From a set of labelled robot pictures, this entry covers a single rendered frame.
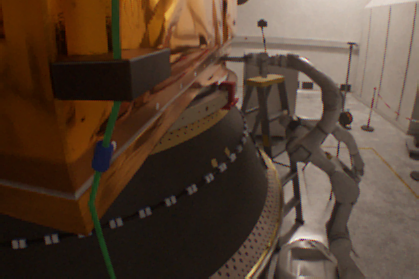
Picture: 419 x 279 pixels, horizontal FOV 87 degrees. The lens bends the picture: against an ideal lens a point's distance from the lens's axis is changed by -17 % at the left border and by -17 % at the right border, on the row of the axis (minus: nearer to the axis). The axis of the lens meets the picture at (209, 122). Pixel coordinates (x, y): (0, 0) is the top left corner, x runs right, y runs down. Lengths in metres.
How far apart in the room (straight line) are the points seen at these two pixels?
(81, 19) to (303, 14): 8.43
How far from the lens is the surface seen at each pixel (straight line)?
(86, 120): 0.25
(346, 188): 1.62
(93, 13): 0.24
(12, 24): 0.24
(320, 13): 8.73
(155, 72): 0.23
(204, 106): 0.81
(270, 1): 8.46
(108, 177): 0.31
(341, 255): 1.96
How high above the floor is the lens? 1.94
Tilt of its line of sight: 20 degrees down
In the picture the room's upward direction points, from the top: straight up
